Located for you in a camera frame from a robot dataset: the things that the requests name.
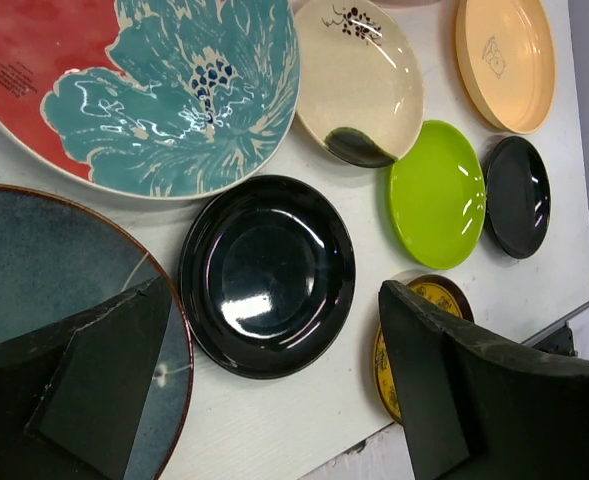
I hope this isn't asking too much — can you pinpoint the yellow patterned brown-rimmed plate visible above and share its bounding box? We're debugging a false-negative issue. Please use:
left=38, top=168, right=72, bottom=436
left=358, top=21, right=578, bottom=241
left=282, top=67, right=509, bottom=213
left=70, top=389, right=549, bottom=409
left=373, top=270, right=474, bottom=425

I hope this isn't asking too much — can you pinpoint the red plate with teal flower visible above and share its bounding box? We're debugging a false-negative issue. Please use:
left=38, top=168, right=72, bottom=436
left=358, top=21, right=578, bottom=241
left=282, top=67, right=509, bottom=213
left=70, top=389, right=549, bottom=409
left=0, top=1, right=301, bottom=200

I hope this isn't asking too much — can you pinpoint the small black plate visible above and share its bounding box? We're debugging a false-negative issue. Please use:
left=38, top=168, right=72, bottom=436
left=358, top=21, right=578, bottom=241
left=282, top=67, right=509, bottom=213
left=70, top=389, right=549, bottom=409
left=485, top=136, right=551, bottom=259

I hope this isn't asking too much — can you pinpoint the cream plate with dark patch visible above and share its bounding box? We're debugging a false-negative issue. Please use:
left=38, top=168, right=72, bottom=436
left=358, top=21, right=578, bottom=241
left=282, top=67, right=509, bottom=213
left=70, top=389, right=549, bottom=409
left=294, top=1, right=425, bottom=169

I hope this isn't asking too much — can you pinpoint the dark blue glazed plate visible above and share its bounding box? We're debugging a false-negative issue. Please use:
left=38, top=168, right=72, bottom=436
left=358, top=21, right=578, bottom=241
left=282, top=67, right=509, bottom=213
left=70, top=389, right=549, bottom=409
left=0, top=184, right=193, bottom=479

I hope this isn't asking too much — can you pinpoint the black glossy plate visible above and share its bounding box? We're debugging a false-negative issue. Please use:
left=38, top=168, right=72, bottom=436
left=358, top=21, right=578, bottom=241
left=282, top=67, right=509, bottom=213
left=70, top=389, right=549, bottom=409
left=178, top=175, right=356, bottom=380

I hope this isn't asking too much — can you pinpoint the peach plastic plate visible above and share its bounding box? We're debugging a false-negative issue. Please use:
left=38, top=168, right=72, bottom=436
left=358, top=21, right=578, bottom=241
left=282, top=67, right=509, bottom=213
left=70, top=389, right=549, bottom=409
left=455, top=0, right=556, bottom=134

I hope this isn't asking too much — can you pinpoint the lime green plate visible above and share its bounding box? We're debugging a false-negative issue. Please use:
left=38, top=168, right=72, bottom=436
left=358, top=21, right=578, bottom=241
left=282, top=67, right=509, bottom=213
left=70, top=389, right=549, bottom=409
left=386, top=120, right=486, bottom=270

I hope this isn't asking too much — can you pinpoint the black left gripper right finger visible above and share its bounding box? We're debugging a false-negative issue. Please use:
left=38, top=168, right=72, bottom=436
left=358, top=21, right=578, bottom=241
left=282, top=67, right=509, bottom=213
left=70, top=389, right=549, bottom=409
left=378, top=280, right=589, bottom=479

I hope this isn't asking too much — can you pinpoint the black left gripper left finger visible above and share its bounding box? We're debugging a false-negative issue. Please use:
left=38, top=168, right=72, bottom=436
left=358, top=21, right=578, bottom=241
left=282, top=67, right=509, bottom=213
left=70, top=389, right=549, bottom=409
left=0, top=277, right=172, bottom=479

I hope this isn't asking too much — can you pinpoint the aluminium table frame rail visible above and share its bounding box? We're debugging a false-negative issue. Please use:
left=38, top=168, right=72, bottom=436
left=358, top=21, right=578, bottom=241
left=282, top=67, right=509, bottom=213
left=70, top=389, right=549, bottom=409
left=522, top=301, right=589, bottom=361

